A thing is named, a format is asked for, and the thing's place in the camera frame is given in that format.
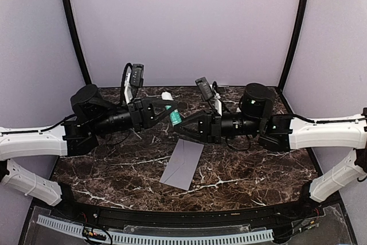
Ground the small white-capped glue bottle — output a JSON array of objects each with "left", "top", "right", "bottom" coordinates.
[{"left": 161, "top": 91, "right": 183, "bottom": 127}]

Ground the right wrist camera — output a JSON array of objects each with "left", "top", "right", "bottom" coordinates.
[{"left": 195, "top": 77, "right": 222, "bottom": 115}]

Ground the black front rail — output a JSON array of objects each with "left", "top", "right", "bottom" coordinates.
[{"left": 31, "top": 193, "right": 325, "bottom": 231}]

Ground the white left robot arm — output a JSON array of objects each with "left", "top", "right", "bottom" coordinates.
[{"left": 1, "top": 84, "right": 178, "bottom": 220}]

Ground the black frame corner post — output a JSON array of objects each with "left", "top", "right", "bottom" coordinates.
[{"left": 278, "top": 0, "right": 307, "bottom": 92}]

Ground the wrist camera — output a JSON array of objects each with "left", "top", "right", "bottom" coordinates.
[
  {"left": 120, "top": 63, "right": 144, "bottom": 104},
  {"left": 195, "top": 77, "right": 222, "bottom": 115}
]

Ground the black left frame post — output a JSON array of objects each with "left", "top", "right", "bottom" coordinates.
[{"left": 62, "top": 0, "right": 92, "bottom": 84}]

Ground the grey paper envelope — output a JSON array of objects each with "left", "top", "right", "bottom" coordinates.
[{"left": 159, "top": 139, "right": 204, "bottom": 191}]

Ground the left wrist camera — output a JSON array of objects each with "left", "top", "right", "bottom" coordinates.
[{"left": 120, "top": 63, "right": 144, "bottom": 104}]

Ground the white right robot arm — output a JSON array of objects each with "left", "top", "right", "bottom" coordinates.
[{"left": 174, "top": 83, "right": 366, "bottom": 219}]

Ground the white slotted cable duct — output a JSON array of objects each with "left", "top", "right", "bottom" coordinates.
[{"left": 36, "top": 215, "right": 274, "bottom": 244}]

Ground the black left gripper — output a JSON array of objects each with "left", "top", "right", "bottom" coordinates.
[{"left": 91, "top": 96, "right": 179, "bottom": 137}]

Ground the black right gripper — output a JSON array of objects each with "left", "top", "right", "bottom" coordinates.
[{"left": 174, "top": 108, "right": 263, "bottom": 143}]

